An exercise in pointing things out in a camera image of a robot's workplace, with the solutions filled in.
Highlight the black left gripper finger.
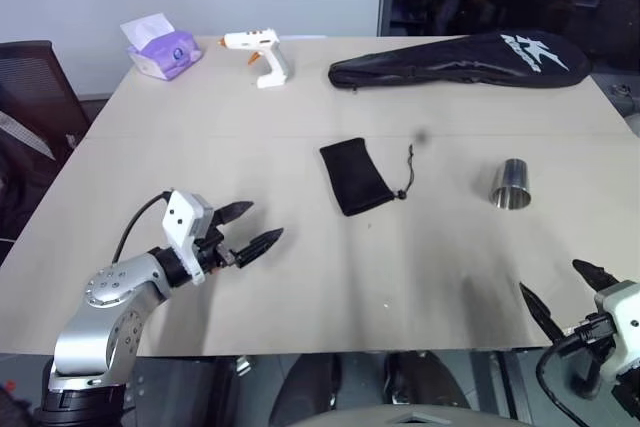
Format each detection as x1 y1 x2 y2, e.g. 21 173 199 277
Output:
233 226 286 268
216 200 256 229

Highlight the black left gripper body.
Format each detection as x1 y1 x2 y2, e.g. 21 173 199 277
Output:
194 223 253 274

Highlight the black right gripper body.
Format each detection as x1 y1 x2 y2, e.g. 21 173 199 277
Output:
562 314 614 400

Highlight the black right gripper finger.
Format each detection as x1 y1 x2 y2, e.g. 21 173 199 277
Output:
518 281 568 347
571 258 620 294

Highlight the black racket bag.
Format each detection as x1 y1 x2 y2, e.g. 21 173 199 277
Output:
327 30 593 93

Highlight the stainless steel cup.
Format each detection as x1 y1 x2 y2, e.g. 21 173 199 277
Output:
488 158 533 211

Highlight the white hot glue gun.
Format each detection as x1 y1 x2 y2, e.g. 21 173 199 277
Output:
216 27 292 91

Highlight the purple tissue pack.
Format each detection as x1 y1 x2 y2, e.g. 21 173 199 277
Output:
119 11 204 83

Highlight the black mesh office chair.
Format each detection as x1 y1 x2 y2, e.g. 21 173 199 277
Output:
0 40 94 268

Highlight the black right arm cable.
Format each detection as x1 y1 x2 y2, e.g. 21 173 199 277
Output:
535 332 604 423

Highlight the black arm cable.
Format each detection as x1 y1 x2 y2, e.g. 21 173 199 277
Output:
111 191 174 264
535 332 604 423

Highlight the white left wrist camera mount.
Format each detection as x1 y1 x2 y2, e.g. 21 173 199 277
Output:
162 190 222 285

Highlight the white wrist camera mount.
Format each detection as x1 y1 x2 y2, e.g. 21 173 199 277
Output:
593 280 640 384
162 190 222 285

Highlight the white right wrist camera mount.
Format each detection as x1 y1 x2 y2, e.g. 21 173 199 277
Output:
593 280 640 384

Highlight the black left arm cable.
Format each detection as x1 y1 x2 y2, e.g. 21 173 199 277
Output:
111 191 174 264

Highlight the black drawstring pouch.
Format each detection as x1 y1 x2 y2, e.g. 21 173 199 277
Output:
318 136 418 218

